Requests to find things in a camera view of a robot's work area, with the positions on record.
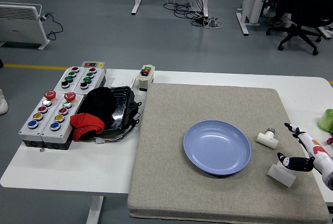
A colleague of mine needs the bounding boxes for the person's white shoe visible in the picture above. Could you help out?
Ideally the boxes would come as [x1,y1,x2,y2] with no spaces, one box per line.
[0,88,9,116]

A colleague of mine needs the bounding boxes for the white paper sheet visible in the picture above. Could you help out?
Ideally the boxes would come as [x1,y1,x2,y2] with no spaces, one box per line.
[105,76,137,90]

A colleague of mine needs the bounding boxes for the large white tee pipe fitting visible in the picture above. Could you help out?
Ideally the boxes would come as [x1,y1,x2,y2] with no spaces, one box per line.
[267,160,296,188]

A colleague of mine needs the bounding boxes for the four-button control box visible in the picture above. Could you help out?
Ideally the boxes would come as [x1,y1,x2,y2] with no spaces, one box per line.
[72,67,107,95]
[53,65,88,93]

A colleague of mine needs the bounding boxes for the black heater cable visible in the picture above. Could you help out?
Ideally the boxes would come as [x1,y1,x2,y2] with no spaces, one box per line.
[40,12,64,42]

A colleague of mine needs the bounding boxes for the coloured wire harness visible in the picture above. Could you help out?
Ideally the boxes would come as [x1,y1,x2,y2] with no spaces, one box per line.
[94,127,136,144]

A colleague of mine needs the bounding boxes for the small grey switch box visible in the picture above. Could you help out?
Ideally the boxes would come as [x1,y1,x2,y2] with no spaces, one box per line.
[81,61,107,69]

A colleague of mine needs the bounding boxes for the white table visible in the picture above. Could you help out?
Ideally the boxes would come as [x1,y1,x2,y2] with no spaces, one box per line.
[0,68,333,224]

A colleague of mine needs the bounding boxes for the white panel heater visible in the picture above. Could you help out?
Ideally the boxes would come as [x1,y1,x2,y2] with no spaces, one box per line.
[0,2,50,51]

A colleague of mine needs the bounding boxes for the blue plate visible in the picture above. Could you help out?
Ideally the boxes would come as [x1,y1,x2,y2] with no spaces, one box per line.
[183,120,252,177]

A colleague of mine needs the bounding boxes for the grey-brown mat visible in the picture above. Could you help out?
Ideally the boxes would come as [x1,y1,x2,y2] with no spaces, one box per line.
[127,83,331,224]

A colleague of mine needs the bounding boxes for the five-button control box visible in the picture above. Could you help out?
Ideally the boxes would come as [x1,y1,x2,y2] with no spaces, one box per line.
[41,91,85,151]
[18,90,65,149]

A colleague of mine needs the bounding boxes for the beige green-red switch box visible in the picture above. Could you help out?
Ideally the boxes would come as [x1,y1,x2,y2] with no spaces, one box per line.
[136,64,156,92]

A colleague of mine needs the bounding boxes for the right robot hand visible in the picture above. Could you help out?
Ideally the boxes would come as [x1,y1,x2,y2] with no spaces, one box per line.
[276,122,333,183]

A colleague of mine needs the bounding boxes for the green cup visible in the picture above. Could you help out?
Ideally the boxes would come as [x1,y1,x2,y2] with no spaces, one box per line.
[317,108,333,133]

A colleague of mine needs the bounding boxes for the black office chair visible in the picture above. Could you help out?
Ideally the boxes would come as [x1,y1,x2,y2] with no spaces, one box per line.
[265,0,333,56]

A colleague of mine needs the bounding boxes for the black floor cable bundle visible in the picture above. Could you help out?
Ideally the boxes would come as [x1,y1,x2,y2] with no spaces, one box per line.
[163,0,209,27]

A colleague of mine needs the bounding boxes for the white computer case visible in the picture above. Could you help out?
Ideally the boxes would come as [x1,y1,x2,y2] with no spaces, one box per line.
[244,0,267,25]

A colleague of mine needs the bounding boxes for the red cloth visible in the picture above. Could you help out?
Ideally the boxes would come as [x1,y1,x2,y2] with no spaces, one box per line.
[69,113,105,142]

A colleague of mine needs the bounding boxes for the black tray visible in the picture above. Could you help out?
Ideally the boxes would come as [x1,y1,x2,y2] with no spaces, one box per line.
[103,85,135,131]

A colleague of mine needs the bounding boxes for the black cloth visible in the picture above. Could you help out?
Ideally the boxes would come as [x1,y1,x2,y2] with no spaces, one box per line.
[78,86,118,129]

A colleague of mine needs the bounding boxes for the seated person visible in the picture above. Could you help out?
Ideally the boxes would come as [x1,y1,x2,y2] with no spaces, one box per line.
[265,0,308,27]

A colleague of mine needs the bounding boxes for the small white tee pipe fitting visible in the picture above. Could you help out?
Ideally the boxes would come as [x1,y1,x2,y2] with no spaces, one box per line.
[256,127,279,150]

